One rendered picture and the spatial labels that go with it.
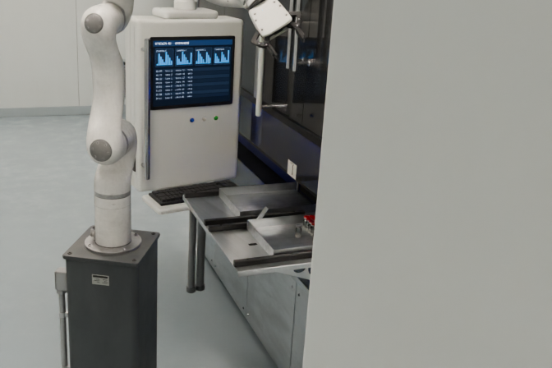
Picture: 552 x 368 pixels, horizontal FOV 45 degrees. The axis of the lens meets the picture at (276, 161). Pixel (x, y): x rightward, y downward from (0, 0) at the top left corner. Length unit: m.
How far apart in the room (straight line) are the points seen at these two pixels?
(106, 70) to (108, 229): 0.53
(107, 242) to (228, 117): 1.01
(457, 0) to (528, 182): 0.10
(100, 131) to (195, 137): 0.93
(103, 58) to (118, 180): 0.40
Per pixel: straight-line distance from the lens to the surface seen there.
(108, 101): 2.14
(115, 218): 2.26
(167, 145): 2.95
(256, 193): 2.76
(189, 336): 3.43
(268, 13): 1.96
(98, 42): 2.07
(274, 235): 2.38
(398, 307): 0.44
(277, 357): 3.06
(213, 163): 3.08
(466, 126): 0.36
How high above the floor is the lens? 1.85
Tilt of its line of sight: 18 degrees down
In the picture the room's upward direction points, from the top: 4 degrees clockwise
